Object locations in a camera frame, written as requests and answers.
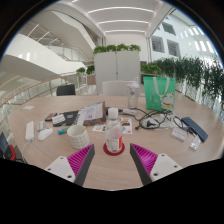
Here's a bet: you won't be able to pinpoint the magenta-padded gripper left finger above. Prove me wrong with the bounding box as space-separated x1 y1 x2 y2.
43 143 96 187

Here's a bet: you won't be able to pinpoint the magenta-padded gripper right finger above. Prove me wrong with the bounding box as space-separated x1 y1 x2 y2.
129 143 184 186

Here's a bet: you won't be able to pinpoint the clear plastic water bottle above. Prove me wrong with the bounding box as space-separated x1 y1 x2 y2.
105 107 124 154

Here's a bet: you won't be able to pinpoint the white ribbed cup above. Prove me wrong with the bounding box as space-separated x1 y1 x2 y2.
66 124 91 150

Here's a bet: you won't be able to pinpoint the blue green marker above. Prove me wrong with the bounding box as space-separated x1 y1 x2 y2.
57 127 70 136

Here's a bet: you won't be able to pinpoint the white printed card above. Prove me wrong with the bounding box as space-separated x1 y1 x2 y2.
171 127 188 142

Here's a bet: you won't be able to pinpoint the white computer mouse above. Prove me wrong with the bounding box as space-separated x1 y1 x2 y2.
37 127 54 142

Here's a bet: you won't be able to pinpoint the clear plastic packet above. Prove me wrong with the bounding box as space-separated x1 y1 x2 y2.
189 136 202 151

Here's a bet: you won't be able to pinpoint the flat round red coaster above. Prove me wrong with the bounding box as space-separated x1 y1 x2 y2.
102 142 126 157

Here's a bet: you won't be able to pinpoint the small grey white case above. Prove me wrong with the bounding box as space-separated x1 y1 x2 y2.
36 120 46 132

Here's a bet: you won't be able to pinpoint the small white box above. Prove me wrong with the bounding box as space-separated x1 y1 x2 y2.
51 114 67 125

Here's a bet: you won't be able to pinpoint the white power strip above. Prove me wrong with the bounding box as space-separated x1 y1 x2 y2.
24 120 36 142

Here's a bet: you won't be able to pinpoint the dark blue keyboard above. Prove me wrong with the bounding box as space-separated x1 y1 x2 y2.
180 116 209 143

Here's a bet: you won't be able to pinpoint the black notebook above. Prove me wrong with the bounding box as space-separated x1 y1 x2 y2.
52 110 81 128

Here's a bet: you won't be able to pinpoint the red and black small device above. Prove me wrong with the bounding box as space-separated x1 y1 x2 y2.
44 112 59 122

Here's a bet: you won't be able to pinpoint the colourful sticker sheet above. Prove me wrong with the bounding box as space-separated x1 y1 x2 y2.
91 117 134 135

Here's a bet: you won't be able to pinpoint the red and black chair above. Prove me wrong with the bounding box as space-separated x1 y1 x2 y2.
0 131 17 163

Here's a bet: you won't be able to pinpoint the open paper booklet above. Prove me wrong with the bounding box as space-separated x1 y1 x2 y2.
75 101 108 127

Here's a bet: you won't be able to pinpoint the white charger block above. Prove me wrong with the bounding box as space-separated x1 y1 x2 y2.
122 108 138 117

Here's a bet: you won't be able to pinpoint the green tote bag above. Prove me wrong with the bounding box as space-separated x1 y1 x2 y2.
143 76 177 112

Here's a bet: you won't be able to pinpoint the white chair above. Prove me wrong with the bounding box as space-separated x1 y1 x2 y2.
101 80 132 97

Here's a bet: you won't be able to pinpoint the brown planter with green plants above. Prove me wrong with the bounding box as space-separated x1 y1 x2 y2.
75 65 96 86

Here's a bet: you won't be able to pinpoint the dark planter with green plants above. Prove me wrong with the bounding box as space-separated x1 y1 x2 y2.
140 62 163 84

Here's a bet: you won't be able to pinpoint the row of green potted plants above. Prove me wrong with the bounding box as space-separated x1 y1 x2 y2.
151 54 224 111

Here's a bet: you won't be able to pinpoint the white cabinet topped with plants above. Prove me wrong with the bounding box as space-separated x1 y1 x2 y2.
92 43 142 96

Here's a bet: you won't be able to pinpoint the ceiling strip lights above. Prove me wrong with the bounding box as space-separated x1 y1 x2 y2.
86 4 155 34

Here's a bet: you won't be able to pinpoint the white power strip cable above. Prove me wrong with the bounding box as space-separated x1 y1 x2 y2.
20 139 32 164

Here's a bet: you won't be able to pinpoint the tangled black cables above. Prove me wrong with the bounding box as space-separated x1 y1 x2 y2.
131 108 188 131

